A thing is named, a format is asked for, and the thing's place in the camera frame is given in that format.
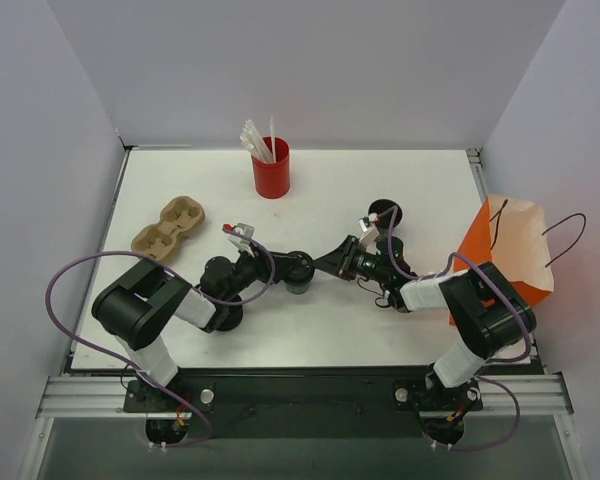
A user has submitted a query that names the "black cup lid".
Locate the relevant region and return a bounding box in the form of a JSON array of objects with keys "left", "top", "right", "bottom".
[{"left": 285, "top": 251, "right": 315, "bottom": 285}]

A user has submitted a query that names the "black paper coffee cup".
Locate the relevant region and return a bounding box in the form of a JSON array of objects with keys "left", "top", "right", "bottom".
[{"left": 285, "top": 281, "right": 310, "bottom": 295}]

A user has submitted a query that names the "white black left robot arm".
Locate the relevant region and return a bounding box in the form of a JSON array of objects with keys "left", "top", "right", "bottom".
[{"left": 91, "top": 248, "right": 315, "bottom": 411}]

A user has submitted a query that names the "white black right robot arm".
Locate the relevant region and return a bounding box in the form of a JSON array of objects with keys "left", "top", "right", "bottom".
[{"left": 314, "top": 235, "right": 536, "bottom": 408}]

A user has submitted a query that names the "stack of black lids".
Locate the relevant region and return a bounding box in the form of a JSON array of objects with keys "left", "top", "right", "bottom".
[{"left": 212, "top": 295, "right": 244, "bottom": 332}]

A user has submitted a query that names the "brown cardboard cup carrier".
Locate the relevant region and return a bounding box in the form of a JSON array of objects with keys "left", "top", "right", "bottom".
[{"left": 131, "top": 196, "right": 206, "bottom": 263}]

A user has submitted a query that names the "red cylindrical straw holder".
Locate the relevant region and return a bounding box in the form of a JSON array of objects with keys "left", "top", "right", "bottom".
[{"left": 251, "top": 137, "right": 291, "bottom": 199}]

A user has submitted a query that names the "white wrapped straw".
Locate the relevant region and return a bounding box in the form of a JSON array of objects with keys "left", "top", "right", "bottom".
[{"left": 269, "top": 117, "right": 277, "bottom": 163}]

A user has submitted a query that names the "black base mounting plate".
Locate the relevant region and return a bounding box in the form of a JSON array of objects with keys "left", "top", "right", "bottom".
[{"left": 123, "top": 366, "right": 483, "bottom": 445}]

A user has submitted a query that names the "orange paper bag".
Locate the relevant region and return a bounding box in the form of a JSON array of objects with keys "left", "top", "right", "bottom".
[{"left": 457, "top": 194, "right": 558, "bottom": 307}]

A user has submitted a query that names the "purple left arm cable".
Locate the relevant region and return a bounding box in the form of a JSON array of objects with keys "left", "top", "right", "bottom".
[{"left": 45, "top": 224, "right": 276, "bottom": 446}]

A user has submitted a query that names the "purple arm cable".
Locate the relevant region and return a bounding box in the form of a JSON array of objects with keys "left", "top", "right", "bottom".
[
  {"left": 45, "top": 224, "right": 276, "bottom": 446},
  {"left": 374, "top": 205, "right": 536, "bottom": 451}
]

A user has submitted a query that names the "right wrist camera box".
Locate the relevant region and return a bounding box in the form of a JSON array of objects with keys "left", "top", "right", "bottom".
[{"left": 359, "top": 213, "right": 386, "bottom": 250}]

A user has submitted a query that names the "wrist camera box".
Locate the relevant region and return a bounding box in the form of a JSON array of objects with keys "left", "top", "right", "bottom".
[
  {"left": 223, "top": 223, "right": 255, "bottom": 255},
  {"left": 359, "top": 213, "right": 386, "bottom": 250}
]

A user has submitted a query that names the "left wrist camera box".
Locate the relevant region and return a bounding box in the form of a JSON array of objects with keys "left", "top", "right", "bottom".
[{"left": 223, "top": 223, "right": 255, "bottom": 255}]

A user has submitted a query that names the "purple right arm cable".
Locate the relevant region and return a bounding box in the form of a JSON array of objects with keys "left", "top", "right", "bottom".
[{"left": 374, "top": 205, "right": 536, "bottom": 451}]

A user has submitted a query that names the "aluminium frame rail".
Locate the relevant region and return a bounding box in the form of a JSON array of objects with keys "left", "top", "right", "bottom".
[{"left": 36, "top": 375, "right": 572, "bottom": 419}]

